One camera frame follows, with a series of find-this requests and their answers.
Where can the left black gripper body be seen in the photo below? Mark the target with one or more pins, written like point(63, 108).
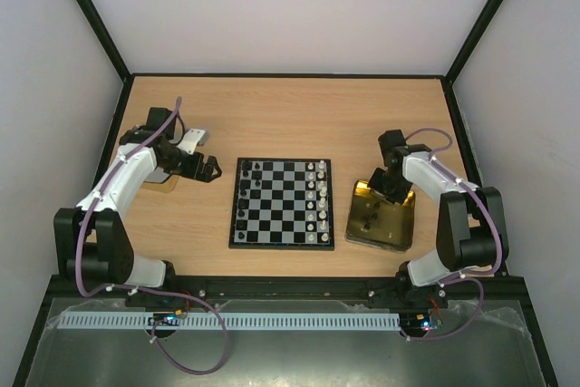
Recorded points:
point(189, 170)

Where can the black grey chess board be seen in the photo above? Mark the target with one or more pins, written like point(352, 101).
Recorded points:
point(283, 204)

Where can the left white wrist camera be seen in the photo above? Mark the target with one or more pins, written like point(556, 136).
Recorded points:
point(192, 139)

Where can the white slotted cable duct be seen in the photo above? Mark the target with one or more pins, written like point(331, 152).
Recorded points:
point(232, 321)

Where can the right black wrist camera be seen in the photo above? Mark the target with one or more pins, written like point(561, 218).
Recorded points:
point(388, 141)

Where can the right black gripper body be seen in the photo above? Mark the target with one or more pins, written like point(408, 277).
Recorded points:
point(390, 188)

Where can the silver tin lid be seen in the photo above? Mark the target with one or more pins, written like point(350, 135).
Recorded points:
point(160, 181)

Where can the gold metal tin tray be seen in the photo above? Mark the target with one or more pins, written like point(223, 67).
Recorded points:
point(373, 221)

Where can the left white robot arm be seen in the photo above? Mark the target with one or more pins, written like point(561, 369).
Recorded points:
point(92, 244)

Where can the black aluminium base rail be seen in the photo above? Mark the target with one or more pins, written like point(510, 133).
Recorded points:
point(373, 292)

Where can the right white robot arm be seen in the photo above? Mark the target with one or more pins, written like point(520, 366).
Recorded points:
point(470, 234)

